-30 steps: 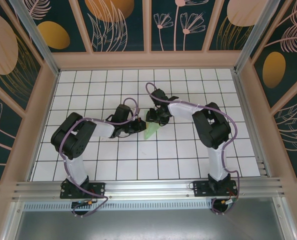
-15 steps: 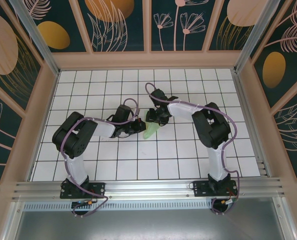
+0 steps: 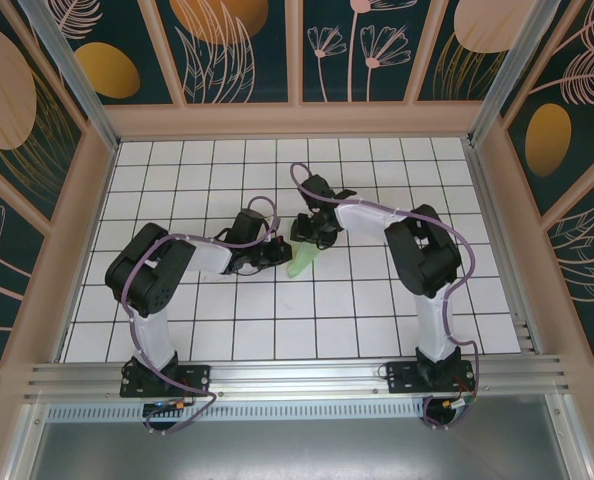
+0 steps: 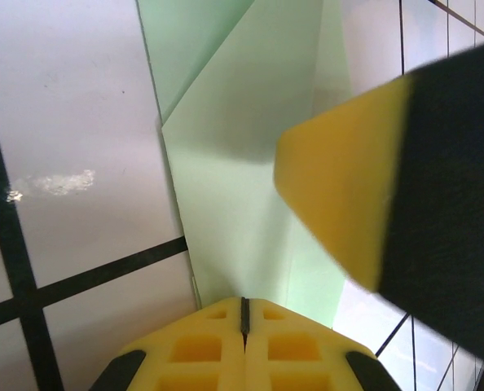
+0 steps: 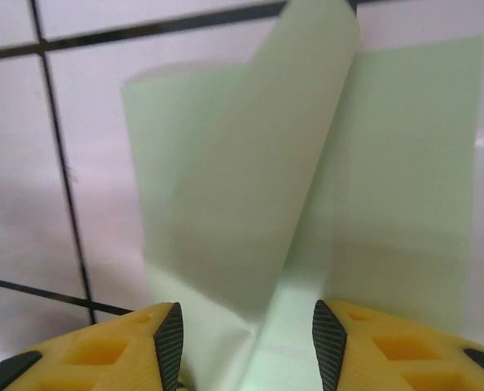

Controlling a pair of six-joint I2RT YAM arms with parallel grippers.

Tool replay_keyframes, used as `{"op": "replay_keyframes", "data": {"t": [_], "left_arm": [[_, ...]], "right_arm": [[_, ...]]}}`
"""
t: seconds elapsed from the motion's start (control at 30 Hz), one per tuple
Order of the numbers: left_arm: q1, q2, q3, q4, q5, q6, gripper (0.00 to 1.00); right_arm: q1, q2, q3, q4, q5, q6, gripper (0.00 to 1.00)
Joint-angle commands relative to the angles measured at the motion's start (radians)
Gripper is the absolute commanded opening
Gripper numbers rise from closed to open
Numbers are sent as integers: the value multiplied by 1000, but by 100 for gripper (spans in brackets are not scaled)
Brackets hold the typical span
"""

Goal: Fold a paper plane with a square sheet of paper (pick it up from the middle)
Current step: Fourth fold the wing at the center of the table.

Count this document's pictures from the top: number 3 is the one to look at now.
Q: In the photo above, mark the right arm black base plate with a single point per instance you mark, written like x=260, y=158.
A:
x=402, y=377

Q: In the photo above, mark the aluminium corner post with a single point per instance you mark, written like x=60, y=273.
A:
x=507, y=75
x=72, y=70

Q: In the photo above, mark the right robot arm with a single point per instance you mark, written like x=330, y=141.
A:
x=422, y=255

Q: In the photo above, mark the grey metal panel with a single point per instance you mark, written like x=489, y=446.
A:
x=297, y=450

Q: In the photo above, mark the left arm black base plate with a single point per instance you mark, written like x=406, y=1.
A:
x=197, y=377

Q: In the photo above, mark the long aluminium mounting rail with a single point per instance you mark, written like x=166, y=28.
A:
x=297, y=375

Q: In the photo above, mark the aluminium side rail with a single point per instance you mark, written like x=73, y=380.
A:
x=502, y=250

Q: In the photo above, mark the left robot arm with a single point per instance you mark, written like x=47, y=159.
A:
x=147, y=275

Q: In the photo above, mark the light green cloth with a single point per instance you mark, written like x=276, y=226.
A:
x=302, y=260

